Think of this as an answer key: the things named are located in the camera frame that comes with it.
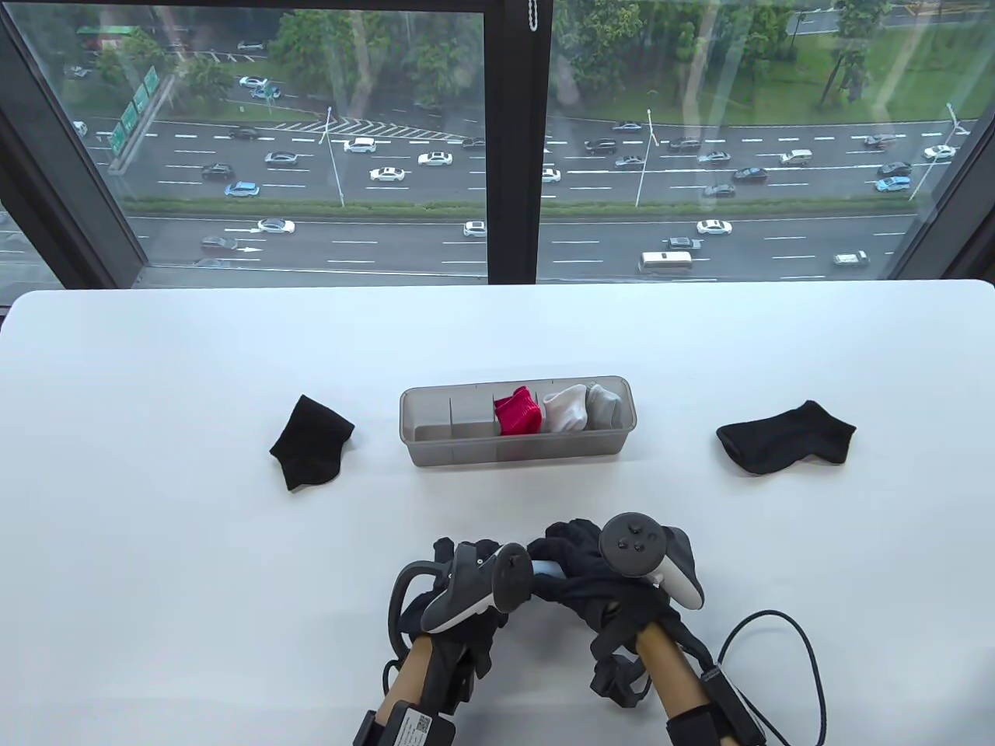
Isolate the black cable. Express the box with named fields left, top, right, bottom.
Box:
left=719, top=610, right=826, bottom=746

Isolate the grey white tracking controller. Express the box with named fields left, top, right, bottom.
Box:
left=387, top=542, right=534, bottom=661
left=600, top=513, right=705, bottom=609

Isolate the black labelled sensor box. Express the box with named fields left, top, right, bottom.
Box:
left=700, top=668, right=766, bottom=746
left=389, top=702, right=456, bottom=746

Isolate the person's left forearm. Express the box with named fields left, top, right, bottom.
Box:
left=385, top=637, right=452, bottom=712

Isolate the person's right forearm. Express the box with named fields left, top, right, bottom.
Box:
left=637, top=622, right=708, bottom=716

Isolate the grey plastic divided organizer box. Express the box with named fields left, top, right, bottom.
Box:
left=400, top=375, right=638, bottom=469

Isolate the black sock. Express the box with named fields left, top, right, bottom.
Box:
left=716, top=400, right=857, bottom=476
left=270, top=395, right=356, bottom=490

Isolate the person's right hand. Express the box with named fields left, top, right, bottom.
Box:
left=527, top=518, right=685, bottom=660

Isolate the person's left hand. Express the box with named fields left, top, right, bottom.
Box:
left=400, top=538, right=511, bottom=682

